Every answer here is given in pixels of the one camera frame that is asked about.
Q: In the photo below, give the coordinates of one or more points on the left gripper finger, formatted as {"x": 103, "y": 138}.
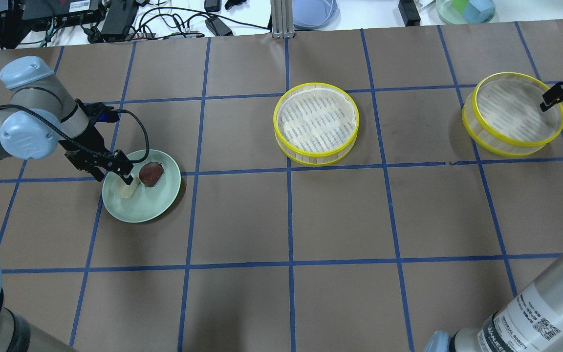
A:
{"x": 128, "y": 179}
{"x": 97, "y": 173}

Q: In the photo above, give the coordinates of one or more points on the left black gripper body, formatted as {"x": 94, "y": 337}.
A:
{"x": 87, "y": 140}

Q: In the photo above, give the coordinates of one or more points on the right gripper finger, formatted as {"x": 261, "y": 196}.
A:
{"x": 552, "y": 97}

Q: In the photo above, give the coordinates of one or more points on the white steamed bun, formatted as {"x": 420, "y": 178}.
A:
{"x": 126, "y": 191}

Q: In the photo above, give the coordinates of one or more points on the yellow bamboo steamer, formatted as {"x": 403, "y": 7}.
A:
{"x": 503, "y": 115}
{"x": 316, "y": 124}

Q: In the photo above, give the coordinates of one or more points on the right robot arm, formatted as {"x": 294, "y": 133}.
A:
{"x": 531, "y": 322}

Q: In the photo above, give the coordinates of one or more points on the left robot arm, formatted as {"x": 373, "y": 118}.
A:
{"x": 41, "y": 116}

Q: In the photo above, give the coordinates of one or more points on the brown steamed bun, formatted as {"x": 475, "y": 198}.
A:
{"x": 150, "y": 174}

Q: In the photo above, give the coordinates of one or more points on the mint green plate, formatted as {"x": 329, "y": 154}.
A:
{"x": 145, "y": 203}

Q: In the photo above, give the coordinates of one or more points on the green bowl with sponges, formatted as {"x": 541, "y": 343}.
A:
{"x": 465, "y": 11}

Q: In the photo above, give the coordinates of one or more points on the black power adapter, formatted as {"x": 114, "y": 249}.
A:
{"x": 119, "y": 18}

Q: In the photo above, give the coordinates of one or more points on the blue plate on desk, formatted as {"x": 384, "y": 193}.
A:
{"x": 313, "y": 14}

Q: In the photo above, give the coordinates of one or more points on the aluminium frame post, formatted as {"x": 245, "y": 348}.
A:
{"x": 282, "y": 19}

